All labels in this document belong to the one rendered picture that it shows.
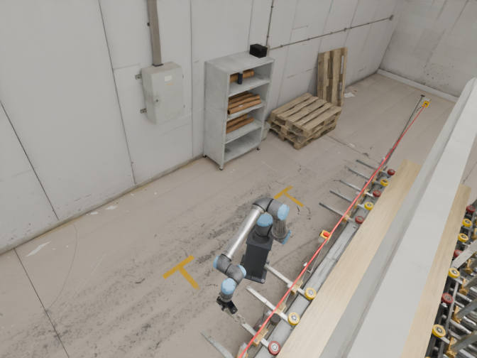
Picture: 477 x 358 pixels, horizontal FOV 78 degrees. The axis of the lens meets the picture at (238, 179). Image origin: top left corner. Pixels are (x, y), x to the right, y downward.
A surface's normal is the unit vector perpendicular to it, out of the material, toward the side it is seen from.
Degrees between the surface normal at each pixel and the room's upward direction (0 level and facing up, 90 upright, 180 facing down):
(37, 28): 90
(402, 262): 0
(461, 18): 90
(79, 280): 0
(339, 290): 0
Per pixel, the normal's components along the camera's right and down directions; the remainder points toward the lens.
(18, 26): 0.69, 0.53
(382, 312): 0.09, -0.74
